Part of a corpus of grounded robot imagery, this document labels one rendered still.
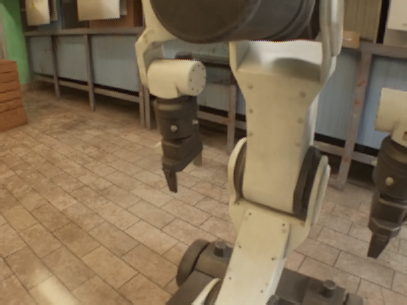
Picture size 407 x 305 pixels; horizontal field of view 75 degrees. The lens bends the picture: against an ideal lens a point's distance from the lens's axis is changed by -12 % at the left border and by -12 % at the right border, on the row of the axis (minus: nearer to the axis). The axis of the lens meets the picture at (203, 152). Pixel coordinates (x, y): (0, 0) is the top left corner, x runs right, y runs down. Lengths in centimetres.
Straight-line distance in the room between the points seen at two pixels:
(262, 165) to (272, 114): 11
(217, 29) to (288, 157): 33
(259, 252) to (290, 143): 25
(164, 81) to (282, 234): 38
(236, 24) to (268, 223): 48
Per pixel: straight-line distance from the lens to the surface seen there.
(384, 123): 46
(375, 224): 54
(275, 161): 54
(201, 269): 98
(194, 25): 26
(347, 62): 172
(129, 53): 268
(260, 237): 65
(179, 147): 62
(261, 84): 49
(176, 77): 55
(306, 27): 39
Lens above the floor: 90
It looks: 25 degrees down
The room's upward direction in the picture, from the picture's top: 1 degrees clockwise
